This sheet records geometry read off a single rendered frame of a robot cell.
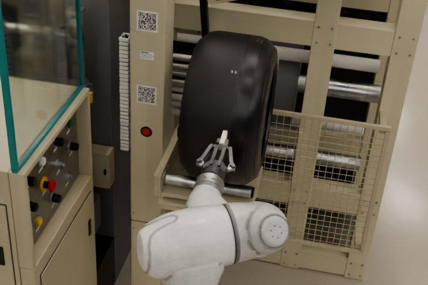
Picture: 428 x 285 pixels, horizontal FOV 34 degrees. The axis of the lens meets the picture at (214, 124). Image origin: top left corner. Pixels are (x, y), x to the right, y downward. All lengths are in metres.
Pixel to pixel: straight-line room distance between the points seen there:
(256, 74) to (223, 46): 0.16
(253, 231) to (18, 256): 1.04
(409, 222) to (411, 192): 0.30
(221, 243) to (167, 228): 0.12
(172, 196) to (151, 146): 0.21
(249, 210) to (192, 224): 0.13
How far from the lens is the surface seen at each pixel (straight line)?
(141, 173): 2.76
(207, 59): 2.39
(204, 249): 1.44
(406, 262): 3.87
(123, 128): 2.68
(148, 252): 1.44
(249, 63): 2.38
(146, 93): 2.56
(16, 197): 2.15
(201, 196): 2.04
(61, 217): 2.51
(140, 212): 2.88
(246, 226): 1.46
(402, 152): 4.74
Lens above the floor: 2.47
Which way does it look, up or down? 31 degrees down
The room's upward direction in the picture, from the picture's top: 4 degrees clockwise
